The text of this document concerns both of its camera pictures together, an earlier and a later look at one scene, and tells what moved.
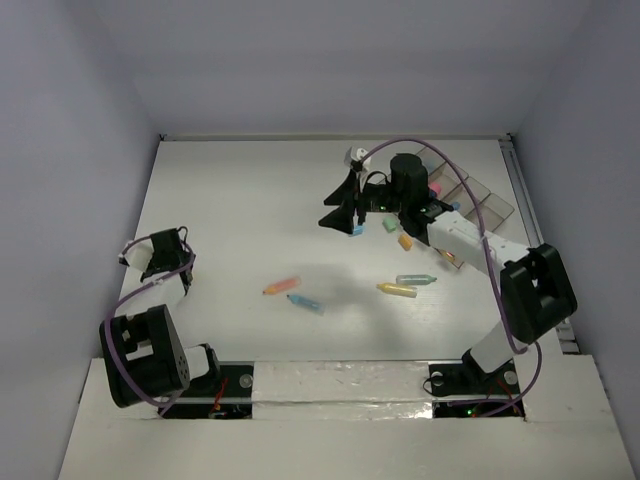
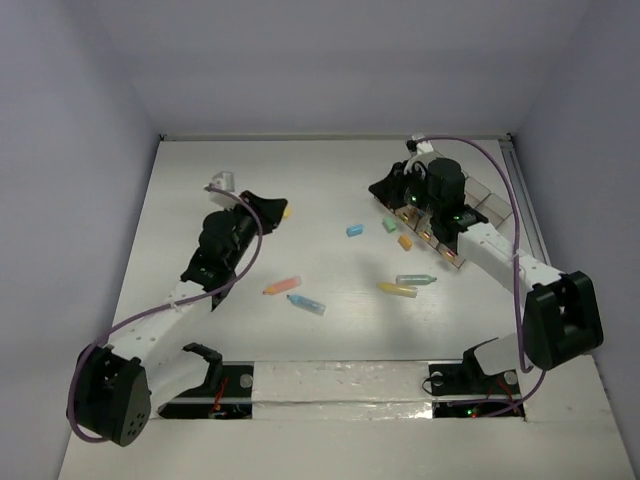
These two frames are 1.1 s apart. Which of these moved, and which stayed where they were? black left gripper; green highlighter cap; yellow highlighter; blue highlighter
Moved: black left gripper
Stayed: yellow highlighter; green highlighter cap; blue highlighter
